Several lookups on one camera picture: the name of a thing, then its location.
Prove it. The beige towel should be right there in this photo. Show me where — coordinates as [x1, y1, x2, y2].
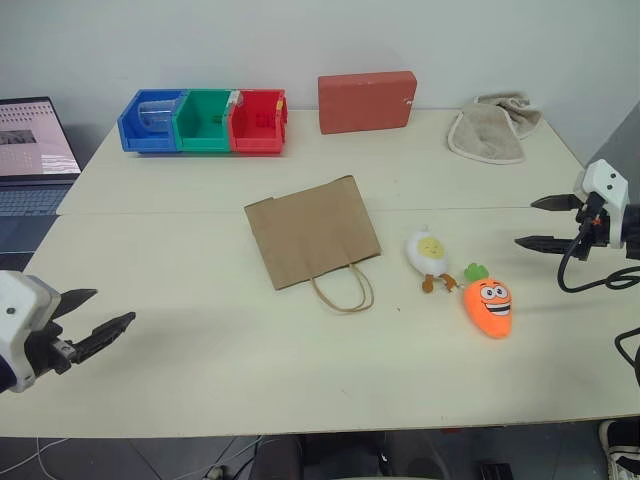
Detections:
[447, 91, 544, 165]

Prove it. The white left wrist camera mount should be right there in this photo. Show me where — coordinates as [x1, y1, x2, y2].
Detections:
[0, 269, 62, 395]

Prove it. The green plastic bin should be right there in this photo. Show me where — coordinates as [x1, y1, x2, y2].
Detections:
[172, 88, 238, 154]

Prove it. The white floor cable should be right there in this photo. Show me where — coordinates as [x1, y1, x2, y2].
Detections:
[0, 436, 69, 480]
[197, 433, 264, 480]

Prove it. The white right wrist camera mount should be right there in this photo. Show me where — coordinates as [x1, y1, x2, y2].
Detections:
[571, 159, 631, 250]

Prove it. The clear plastic cup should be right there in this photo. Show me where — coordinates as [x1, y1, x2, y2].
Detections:
[135, 98, 179, 136]

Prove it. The egg plush toy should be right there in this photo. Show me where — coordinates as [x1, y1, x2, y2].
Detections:
[404, 225, 459, 294]

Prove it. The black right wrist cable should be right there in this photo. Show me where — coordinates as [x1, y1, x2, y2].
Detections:
[556, 228, 640, 294]

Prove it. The brown paper bag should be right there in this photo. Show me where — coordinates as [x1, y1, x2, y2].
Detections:
[243, 174, 384, 315]

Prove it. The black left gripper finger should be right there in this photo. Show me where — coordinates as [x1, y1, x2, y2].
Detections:
[51, 287, 99, 321]
[72, 311, 137, 366]

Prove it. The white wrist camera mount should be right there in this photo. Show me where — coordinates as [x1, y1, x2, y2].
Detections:
[0, 269, 62, 395]
[571, 159, 631, 250]

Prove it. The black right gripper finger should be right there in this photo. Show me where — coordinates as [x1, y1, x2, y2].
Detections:
[529, 193, 584, 213]
[514, 235, 581, 256]

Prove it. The blue plastic bin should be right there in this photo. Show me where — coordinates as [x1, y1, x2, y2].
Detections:
[117, 88, 189, 156]

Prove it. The black cable loop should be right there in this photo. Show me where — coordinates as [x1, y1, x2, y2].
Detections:
[613, 326, 640, 387]

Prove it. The red brick block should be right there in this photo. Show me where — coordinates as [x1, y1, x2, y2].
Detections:
[317, 69, 418, 136]

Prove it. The open laptop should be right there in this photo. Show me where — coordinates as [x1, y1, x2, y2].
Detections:
[0, 96, 84, 219]

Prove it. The black and white shoe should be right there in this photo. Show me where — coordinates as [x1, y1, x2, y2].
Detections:
[598, 418, 640, 480]

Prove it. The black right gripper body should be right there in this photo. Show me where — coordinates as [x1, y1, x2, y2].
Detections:
[573, 191, 613, 262]

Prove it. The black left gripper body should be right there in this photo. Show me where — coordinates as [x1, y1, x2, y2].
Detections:
[23, 320, 82, 377]

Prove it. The orange carrot plush toy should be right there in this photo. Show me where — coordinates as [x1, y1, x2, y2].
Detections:
[462, 262, 515, 342]

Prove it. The grey partition panel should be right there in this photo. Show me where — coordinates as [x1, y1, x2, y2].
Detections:
[582, 98, 640, 177]

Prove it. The red plastic bin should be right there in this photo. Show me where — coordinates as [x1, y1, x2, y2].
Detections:
[227, 88, 290, 156]

